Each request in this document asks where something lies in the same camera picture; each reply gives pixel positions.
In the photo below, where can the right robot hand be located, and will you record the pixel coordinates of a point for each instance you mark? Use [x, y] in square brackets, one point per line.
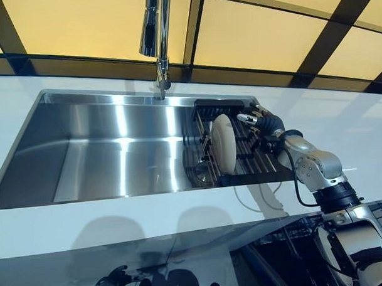
[270, 121]

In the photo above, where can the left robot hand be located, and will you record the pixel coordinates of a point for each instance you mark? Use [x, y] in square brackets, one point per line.
[112, 282]

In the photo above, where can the beige round plate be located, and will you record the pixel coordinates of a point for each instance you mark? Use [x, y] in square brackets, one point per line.
[224, 145]

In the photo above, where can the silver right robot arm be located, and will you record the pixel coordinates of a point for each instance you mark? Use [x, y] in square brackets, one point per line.
[320, 166]

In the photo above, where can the black dish drying rack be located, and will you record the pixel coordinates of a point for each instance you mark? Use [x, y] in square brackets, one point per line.
[251, 153]

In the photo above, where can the steel sink drain strainer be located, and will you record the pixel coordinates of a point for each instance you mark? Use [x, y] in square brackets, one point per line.
[202, 174]

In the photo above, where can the stainless steel sink basin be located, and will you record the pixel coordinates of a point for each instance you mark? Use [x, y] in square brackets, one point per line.
[100, 152]

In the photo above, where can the chrome pull-down kitchen faucet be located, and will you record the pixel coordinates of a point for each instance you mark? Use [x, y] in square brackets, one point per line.
[163, 40]

